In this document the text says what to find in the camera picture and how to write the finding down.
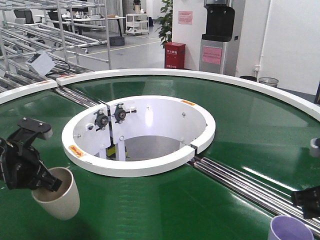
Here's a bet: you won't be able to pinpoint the red fire extinguisher cabinet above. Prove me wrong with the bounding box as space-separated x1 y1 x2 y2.
164 42 186 70

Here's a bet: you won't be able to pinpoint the steel conveyor rollers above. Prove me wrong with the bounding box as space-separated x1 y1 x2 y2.
53 86 106 109
187 156 320 239

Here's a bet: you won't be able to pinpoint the steel roller rack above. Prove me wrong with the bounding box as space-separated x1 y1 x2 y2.
0 0 110 93

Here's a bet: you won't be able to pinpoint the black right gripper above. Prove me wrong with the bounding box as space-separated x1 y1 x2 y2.
290 138 320 219

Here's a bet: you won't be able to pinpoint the white outer conveyor rim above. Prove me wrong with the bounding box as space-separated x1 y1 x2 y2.
0 68 320 121

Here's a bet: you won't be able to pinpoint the pink wall notice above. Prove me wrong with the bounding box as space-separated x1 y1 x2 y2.
178 10 193 25

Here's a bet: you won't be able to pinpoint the wire mesh waste basket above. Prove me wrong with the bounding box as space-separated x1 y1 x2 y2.
258 77 279 88

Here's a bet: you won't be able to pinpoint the lavender plastic cup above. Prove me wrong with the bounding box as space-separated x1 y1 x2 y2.
267 215 314 240

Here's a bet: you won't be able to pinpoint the green potted plant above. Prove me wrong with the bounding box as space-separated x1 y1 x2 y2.
156 0 173 48

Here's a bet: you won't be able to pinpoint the white inner conveyor ring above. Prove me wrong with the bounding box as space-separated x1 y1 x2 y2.
61 95 217 178

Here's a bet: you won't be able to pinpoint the steel conveyor rollers left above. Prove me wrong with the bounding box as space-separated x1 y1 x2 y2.
53 86 106 109

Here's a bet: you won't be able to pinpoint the white trolley cart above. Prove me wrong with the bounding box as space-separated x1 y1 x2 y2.
125 13 149 36

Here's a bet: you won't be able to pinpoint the grey control box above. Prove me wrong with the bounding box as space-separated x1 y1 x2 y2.
25 51 56 76

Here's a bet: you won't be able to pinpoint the green circular conveyor belt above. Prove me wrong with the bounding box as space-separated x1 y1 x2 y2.
0 76 320 240

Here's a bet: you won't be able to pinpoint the steel conveyor rollers right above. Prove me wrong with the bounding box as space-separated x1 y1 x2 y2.
187 156 320 239

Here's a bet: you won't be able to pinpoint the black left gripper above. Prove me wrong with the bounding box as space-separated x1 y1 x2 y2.
0 117 63 192

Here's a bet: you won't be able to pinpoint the black silver water dispenser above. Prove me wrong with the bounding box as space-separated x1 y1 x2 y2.
199 0 246 76

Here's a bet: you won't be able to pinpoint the beige plastic cup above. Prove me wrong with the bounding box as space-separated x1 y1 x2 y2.
31 167 80 220

